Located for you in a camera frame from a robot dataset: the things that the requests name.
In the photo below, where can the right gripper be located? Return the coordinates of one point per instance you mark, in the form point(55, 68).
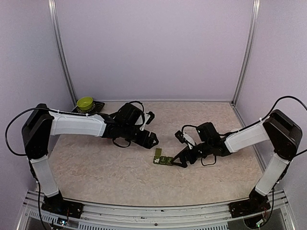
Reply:
point(185, 152)

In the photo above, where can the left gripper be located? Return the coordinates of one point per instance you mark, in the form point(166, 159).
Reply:
point(148, 144)

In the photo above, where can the green pill organizer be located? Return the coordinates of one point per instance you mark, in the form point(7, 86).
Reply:
point(164, 160)

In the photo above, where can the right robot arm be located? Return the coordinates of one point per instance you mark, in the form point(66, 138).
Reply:
point(276, 127)

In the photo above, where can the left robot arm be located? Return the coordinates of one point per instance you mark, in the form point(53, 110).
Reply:
point(127, 123)

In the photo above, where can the black square tray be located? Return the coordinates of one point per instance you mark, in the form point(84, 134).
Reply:
point(96, 108)

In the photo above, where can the lime green bowl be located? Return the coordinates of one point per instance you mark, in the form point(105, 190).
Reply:
point(85, 103)

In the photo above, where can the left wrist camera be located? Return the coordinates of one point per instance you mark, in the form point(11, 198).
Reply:
point(146, 119)

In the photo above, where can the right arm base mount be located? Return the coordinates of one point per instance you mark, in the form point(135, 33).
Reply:
point(247, 207)

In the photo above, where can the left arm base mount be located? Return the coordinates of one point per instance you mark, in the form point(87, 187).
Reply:
point(65, 208)

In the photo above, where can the front aluminium rail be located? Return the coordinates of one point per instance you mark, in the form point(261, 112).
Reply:
point(98, 216)

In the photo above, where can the left aluminium frame post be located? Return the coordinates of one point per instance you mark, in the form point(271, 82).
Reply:
point(56, 28)

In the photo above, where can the aluminium frame post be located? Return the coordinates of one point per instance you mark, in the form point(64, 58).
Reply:
point(248, 51)
point(56, 28)

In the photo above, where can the right aluminium frame post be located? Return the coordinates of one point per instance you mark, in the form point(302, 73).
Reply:
point(248, 51)

